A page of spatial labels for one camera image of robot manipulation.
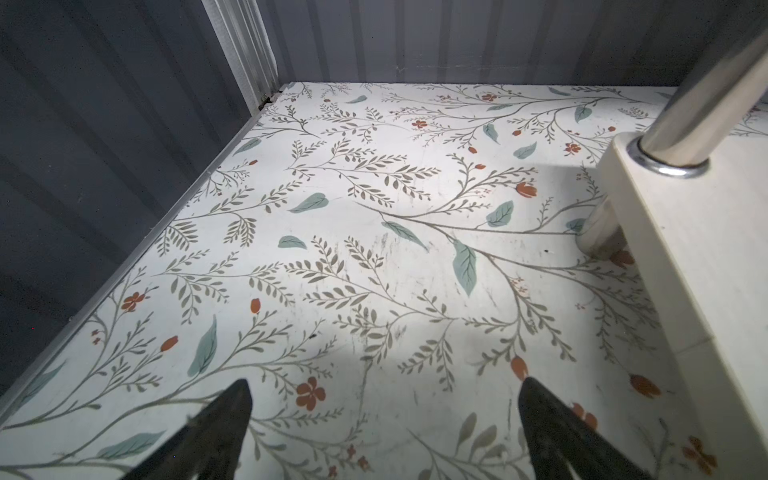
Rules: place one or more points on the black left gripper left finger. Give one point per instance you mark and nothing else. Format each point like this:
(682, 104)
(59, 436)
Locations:
(210, 443)

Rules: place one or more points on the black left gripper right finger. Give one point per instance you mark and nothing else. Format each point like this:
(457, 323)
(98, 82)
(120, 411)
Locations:
(563, 446)

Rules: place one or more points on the white two-tier shelf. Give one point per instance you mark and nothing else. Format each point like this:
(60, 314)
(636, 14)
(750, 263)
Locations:
(690, 202)

